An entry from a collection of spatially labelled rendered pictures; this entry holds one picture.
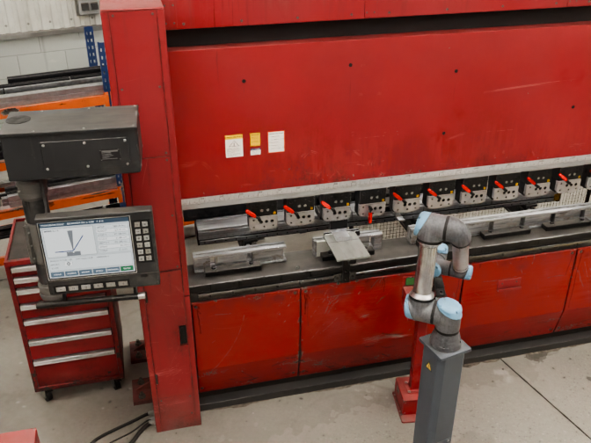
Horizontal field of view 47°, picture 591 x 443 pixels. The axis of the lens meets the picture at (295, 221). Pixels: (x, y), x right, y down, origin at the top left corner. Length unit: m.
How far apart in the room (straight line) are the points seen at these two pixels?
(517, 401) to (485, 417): 0.25
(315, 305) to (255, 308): 0.34
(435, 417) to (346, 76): 1.74
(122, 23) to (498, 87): 1.92
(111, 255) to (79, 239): 0.14
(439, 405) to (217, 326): 1.22
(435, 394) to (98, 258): 1.72
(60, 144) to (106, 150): 0.17
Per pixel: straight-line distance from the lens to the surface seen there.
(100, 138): 2.69
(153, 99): 3.03
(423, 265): 3.20
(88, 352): 4.12
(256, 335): 3.84
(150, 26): 2.95
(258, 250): 3.67
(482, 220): 4.10
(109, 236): 2.84
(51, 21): 7.28
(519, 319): 4.49
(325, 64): 3.34
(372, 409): 4.14
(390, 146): 3.61
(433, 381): 3.46
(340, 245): 3.65
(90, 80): 4.99
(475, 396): 4.33
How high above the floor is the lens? 2.87
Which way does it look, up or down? 29 degrees down
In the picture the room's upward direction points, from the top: straight up
